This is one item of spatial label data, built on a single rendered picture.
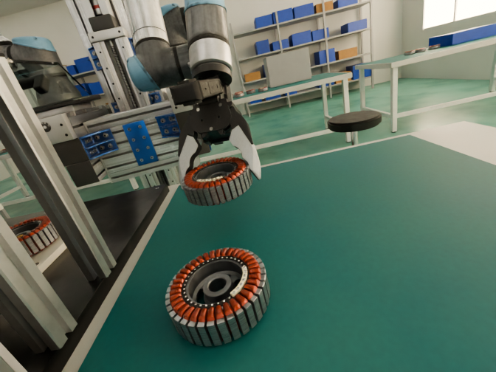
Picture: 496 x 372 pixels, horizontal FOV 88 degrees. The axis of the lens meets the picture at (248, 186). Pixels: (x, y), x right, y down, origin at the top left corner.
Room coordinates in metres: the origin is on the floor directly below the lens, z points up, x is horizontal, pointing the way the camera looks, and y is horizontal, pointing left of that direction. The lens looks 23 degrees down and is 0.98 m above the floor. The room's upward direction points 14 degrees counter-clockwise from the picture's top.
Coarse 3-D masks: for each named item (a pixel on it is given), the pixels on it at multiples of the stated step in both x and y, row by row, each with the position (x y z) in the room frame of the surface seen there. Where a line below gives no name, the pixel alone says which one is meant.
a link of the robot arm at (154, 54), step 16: (128, 0) 0.67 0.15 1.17; (144, 0) 0.66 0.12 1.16; (128, 16) 0.66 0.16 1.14; (144, 16) 0.65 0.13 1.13; (160, 16) 0.67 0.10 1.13; (144, 32) 0.63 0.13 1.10; (160, 32) 0.64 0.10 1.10; (144, 48) 0.62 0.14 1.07; (160, 48) 0.62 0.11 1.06; (128, 64) 0.61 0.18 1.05; (144, 64) 0.60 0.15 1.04; (160, 64) 0.60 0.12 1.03; (176, 64) 0.60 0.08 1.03; (144, 80) 0.60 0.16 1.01; (160, 80) 0.61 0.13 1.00; (176, 80) 0.62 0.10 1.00
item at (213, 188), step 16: (224, 160) 0.43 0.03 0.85; (240, 160) 0.40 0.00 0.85; (192, 176) 0.39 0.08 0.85; (208, 176) 0.40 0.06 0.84; (224, 176) 0.35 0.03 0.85; (240, 176) 0.35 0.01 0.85; (192, 192) 0.35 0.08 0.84; (208, 192) 0.34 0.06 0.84; (224, 192) 0.34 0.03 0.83; (240, 192) 0.35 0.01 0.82
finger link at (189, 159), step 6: (186, 138) 0.44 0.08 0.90; (192, 138) 0.44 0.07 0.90; (186, 144) 0.44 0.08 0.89; (192, 144) 0.43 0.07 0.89; (198, 144) 0.43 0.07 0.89; (186, 150) 0.43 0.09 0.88; (192, 150) 0.43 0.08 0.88; (198, 150) 0.43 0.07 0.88; (180, 156) 0.43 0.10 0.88; (186, 156) 0.43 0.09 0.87; (192, 156) 0.43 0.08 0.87; (198, 156) 0.46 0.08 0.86; (180, 162) 0.42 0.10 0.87; (186, 162) 0.42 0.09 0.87; (192, 162) 0.43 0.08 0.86; (198, 162) 0.47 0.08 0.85; (180, 168) 0.42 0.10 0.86; (186, 168) 0.42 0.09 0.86; (192, 168) 0.43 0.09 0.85; (180, 174) 0.42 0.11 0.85; (180, 180) 0.42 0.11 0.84
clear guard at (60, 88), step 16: (16, 64) 0.43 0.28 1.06; (32, 64) 0.45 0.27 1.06; (48, 64) 0.48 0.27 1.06; (32, 80) 0.52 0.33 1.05; (48, 80) 0.53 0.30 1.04; (64, 80) 0.53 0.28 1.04; (32, 96) 0.55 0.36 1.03; (48, 96) 0.55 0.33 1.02; (64, 96) 0.56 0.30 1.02; (80, 96) 0.56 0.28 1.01
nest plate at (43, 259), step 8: (56, 240) 0.42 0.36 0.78; (48, 248) 0.40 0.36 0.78; (56, 248) 0.39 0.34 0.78; (64, 248) 0.40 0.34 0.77; (32, 256) 0.38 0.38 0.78; (40, 256) 0.38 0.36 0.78; (48, 256) 0.37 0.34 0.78; (56, 256) 0.38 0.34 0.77; (40, 264) 0.35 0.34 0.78; (48, 264) 0.36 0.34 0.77
